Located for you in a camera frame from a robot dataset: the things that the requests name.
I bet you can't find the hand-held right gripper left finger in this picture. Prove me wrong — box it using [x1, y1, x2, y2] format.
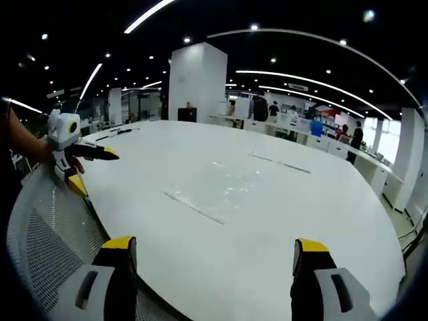
[49, 235, 138, 321]

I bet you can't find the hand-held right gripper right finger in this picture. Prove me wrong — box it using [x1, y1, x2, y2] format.
[290, 237, 379, 321]

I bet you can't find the large clear food packaging bag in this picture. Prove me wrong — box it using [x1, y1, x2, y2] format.
[163, 159, 265, 225]

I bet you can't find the person's left hand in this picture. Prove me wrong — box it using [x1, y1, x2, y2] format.
[33, 138, 86, 175]

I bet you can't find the grey mesh chair back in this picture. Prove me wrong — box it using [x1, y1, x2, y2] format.
[5, 163, 180, 321]

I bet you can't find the black box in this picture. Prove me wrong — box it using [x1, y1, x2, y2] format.
[177, 107, 198, 123]

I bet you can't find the wide white square pillar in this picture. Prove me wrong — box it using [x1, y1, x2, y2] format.
[168, 41, 229, 123]

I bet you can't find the narrow white pillar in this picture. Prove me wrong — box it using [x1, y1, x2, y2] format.
[393, 106, 426, 213]

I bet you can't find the black cable on table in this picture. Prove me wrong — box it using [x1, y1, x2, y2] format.
[95, 126, 141, 141]

